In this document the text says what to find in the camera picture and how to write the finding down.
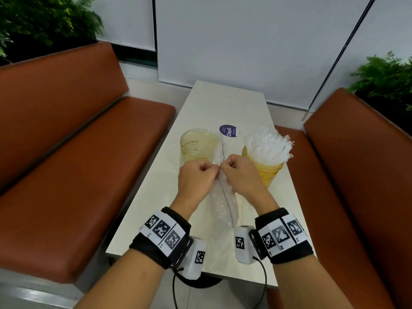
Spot orange leather bench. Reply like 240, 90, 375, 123
267, 88, 412, 309
0, 41, 176, 284

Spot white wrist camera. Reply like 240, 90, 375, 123
182, 237, 207, 281
234, 225, 258, 265

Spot person's left hand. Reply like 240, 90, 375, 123
177, 159, 221, 207

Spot person's right forearm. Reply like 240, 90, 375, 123
254, 199, 354, 309

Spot clear plastic bag white label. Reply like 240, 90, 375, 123
207, 134, 241, 276

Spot black marker wristband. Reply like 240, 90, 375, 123
254, 207, 315, 265
129, 206, 192, 270

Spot thin black window bar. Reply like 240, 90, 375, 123
301, 0, 378, 122

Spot person's right hand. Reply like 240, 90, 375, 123
220, 154, 278, 215

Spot round purple sticker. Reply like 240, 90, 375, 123
219, 124, 241, 138

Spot green fern plants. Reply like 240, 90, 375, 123
347, 51, 412, 110
0, 0, 104, 58

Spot white roller blind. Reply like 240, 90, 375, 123
69, 0, 156, 52

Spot black planter box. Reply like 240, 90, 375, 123
0, 38, 97, 67
354, 90, 412, 136

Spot yellow plastic jar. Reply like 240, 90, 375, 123
241, 146, 285, 189
180, 128, 223, 164

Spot black table base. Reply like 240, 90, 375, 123
175, 273, 223, 289

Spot fanned cluster of white straws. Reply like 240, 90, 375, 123
242, 125, 294, 167

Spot black camera cable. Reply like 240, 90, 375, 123
252, 256, 268, 309
172, 268, 186, 309

